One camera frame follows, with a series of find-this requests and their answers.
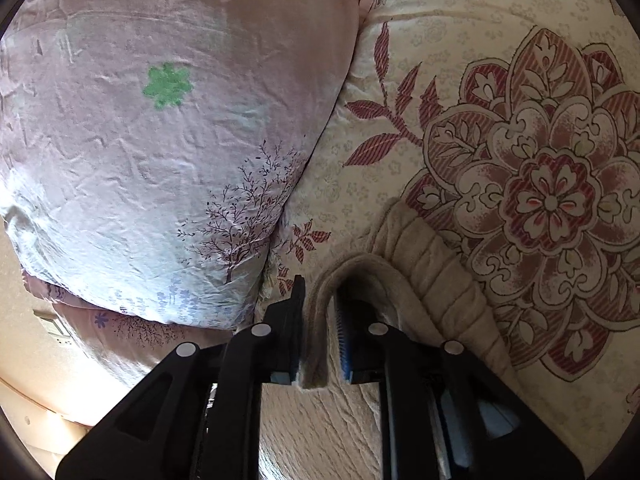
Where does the pink pillow with tree print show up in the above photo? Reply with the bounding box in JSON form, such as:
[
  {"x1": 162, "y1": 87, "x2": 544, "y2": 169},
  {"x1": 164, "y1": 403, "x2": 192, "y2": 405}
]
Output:
[{"x1": 0, "y1": 0, "x2": 362, "y2": 331}]

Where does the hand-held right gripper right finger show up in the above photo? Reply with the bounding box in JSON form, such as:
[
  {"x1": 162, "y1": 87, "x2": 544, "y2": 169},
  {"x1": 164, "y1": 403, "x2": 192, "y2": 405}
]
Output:
[{"x1": 334, "y1": 292, "x2": 586, "y2": 480}]

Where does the beige cable-knit sweater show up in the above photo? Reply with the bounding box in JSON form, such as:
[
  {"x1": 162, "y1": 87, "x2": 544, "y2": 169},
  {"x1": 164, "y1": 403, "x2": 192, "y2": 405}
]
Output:
[{"x1": 256, "y1": 199, "x2": 522, "y2": 480}]

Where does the white wall socket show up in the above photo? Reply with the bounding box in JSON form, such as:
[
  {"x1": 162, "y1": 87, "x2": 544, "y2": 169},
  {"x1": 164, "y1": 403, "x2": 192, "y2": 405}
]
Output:
[{"x1": 34, "y1": 309, "x2": 77, "y2": 347}]

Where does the cream floral bed quilt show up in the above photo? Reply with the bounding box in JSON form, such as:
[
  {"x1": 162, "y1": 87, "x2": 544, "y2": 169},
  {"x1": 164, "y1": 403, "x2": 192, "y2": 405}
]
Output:
[{"x1": 252, "y1": 0, "x2": 640, "y2": 480}]

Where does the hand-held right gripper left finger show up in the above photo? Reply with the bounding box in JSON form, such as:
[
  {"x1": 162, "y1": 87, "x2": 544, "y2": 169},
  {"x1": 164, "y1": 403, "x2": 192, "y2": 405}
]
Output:
[{"x1": 55, "y1": 275, "x2": 307, "y2": 480}]

